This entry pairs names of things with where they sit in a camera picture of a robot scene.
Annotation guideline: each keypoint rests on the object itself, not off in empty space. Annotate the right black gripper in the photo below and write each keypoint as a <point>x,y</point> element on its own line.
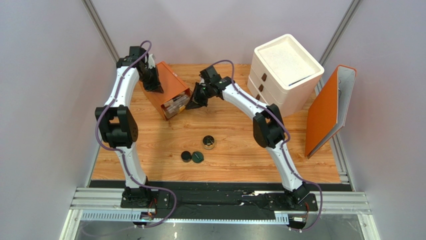
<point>200,96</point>

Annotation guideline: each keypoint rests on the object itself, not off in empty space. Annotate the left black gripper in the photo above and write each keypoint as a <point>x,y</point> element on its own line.
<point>156,86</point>

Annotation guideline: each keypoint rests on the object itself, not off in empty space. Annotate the orange drawer box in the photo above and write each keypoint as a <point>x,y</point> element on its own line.
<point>171,84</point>

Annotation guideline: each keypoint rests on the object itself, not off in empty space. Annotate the clear drawer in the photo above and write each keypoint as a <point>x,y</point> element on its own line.
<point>175,105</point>

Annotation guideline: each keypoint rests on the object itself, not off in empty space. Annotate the beige tube grey cap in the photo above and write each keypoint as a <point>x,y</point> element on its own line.
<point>174,101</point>

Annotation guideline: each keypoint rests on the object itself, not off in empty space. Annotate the clear blue-label bottle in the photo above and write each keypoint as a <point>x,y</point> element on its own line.
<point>173,110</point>

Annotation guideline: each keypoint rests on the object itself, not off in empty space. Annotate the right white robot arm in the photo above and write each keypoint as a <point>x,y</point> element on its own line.
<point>268,128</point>

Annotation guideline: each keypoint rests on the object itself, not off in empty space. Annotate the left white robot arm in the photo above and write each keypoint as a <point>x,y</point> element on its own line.
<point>116,128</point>

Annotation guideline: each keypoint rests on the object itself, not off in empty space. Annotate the gold round jar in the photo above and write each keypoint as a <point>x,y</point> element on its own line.
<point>208,142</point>

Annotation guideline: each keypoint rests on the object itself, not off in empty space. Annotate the black round compact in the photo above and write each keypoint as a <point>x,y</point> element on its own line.
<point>186,156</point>

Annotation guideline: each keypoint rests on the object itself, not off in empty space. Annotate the dark green round compact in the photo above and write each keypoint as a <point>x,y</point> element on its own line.
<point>197,157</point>

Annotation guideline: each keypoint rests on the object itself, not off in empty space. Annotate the white three-drawer cabinet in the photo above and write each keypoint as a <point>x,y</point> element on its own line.
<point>283,73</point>

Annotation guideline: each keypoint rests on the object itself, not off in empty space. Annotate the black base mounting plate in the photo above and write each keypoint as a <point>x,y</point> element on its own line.
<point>213,200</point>

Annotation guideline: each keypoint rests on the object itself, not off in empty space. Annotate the orange binder folder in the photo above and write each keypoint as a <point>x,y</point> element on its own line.
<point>328,112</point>

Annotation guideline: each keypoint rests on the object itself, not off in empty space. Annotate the aluminium frame rail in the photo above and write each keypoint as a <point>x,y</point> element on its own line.
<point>104,204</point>

